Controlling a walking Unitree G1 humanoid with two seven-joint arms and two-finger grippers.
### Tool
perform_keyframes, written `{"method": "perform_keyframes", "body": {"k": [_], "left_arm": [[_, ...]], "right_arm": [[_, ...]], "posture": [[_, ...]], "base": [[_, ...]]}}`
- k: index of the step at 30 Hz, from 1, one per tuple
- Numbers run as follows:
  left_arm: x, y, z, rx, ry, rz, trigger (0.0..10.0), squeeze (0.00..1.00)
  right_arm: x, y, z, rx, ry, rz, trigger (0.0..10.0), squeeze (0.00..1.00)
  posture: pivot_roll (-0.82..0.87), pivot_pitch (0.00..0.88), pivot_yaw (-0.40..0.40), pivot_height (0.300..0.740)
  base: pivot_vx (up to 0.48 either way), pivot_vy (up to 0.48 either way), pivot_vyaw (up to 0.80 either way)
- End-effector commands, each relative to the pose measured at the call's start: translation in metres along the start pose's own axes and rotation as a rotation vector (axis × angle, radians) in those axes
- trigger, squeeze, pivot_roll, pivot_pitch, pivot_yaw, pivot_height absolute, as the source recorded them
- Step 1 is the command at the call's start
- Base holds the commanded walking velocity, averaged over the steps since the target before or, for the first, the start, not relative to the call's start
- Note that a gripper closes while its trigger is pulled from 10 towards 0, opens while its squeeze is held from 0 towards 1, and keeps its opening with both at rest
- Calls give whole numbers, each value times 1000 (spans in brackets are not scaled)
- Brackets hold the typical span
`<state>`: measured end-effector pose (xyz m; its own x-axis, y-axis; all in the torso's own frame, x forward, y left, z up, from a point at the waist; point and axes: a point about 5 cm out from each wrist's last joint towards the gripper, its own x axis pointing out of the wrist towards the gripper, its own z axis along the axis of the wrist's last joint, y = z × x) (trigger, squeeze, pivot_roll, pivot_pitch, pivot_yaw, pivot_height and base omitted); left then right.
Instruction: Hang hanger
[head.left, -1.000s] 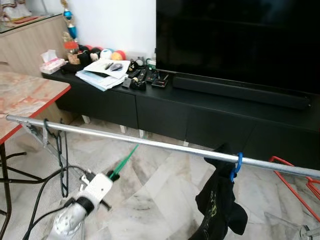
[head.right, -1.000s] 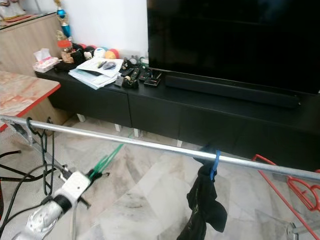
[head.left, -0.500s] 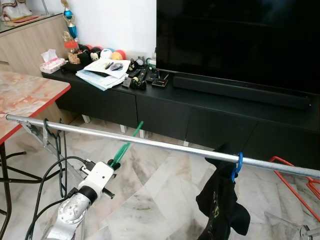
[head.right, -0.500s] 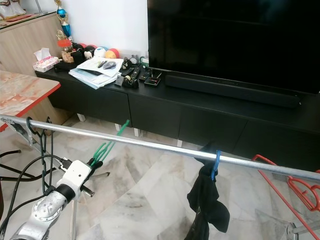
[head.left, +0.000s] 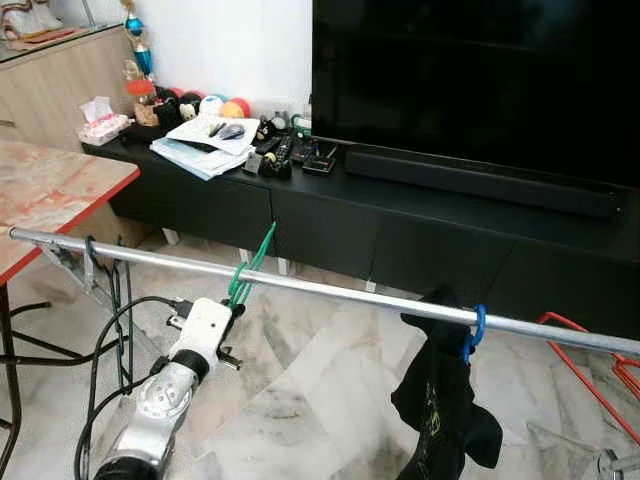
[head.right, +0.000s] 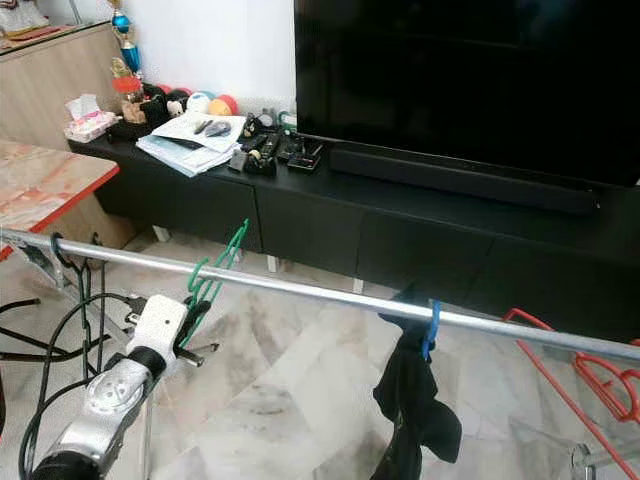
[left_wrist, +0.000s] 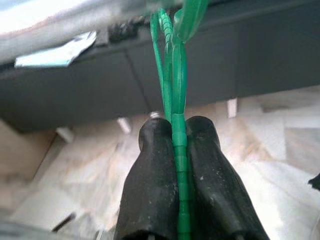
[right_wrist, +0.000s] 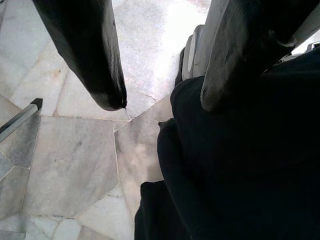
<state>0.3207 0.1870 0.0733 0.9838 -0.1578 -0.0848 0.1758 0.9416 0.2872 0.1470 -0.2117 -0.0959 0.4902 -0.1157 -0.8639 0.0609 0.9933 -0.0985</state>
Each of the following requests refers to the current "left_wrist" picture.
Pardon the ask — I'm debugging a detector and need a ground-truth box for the green plastic hanger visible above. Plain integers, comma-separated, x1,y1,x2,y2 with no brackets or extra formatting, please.
149,0,210,240

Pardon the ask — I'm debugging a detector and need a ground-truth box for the black TV cabinet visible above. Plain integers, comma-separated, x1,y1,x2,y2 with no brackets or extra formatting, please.
0,0,320,135

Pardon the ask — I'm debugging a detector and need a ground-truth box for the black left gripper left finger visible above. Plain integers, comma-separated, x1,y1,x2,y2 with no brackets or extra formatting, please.
113,117,181,240

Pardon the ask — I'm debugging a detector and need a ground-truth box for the white paper stack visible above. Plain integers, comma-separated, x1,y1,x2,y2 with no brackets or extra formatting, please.
14,31,98,69

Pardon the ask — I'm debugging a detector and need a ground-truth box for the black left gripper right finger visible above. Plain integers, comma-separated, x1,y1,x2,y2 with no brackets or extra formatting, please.
186,115,271,240

